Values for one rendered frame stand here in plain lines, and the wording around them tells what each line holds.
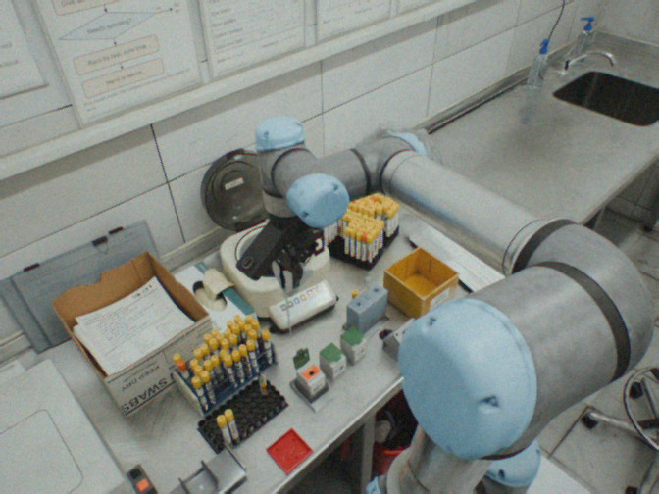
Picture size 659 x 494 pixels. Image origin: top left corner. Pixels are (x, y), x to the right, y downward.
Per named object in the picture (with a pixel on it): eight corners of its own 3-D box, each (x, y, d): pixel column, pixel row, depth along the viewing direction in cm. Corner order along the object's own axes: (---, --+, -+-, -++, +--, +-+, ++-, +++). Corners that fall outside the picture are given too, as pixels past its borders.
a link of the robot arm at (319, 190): (374, 170, 69) (335, 134, 76) (299, 195, 65) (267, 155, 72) (373, 215, 74) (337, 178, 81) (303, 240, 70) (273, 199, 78)
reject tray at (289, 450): (286, 475, 97) (286, 473, 97) (266, 451, 101) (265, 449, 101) (313, 452, 101) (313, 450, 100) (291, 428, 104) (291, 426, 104)
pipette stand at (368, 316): (363, 344, 120) (364, 317, 113) (341, 327, 124) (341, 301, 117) (390, 321, 125) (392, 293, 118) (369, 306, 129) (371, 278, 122)
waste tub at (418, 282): (419, 327, 123) (423, 300, 117) (380, 296, 131) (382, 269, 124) (455, 301, 130) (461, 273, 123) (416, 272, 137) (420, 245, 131)
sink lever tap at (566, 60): (603, 88, 218) (615, 57, 209) (553, 73, 231) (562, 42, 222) (622, 76, 226) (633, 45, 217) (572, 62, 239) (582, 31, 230)
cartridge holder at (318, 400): (315, 414, 107) (315, 405, 104) (289, 386, 112) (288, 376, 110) (334, 398, 109) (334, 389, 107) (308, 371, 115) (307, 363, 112)
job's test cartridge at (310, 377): (311, 401, 107) (310, 384, 103) (297, 386, 110) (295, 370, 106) (326, 390, 109) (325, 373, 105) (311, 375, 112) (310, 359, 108)
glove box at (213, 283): (223, 354, 119) (216, 327, 112) (172, 298, 132) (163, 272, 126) (265, 325, 125) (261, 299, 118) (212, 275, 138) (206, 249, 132)
